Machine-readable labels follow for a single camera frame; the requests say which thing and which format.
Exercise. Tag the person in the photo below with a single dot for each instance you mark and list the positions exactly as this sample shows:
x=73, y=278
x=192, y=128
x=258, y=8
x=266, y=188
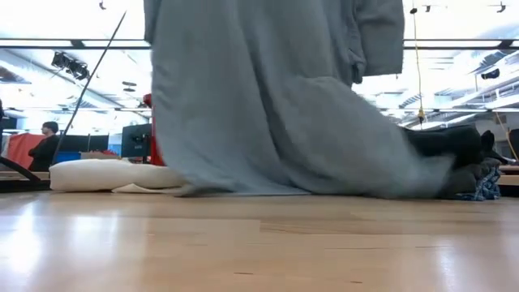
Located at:
x=44, y=152

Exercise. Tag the black garment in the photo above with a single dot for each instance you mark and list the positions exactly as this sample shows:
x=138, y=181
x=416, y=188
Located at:
x=446, y=142

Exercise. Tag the cream canvas tote bag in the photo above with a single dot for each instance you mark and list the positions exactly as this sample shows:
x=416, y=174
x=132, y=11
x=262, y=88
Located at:
x=101, y=174

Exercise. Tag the red plastic laundry bin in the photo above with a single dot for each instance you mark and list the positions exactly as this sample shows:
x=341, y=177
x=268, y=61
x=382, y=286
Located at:
x=157, y=156

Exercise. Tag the cardboard box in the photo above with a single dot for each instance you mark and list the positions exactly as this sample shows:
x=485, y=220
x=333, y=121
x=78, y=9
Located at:
x=99, y=155

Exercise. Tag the blue box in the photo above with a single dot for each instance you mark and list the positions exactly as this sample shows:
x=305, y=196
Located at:
x=67, y=157

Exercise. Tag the red partition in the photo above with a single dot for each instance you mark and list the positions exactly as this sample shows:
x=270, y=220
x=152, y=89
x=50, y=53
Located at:
x=20, y=150

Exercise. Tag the black overhead rig bar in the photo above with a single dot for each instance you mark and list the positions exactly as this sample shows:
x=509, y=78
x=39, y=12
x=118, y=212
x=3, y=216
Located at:
x=77, y=43

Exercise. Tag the blue plaid shirt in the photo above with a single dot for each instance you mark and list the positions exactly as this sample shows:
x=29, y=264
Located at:
x=484, y=188

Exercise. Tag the black ceiling spotlight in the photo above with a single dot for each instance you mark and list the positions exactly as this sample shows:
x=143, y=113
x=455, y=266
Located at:
x=490, y=74
x=71, y=67

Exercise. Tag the black computer monitor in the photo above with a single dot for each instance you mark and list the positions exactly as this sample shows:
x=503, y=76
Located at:
x=135, y=142

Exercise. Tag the light grey shirt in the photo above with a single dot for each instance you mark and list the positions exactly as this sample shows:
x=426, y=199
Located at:
x=243, y=101

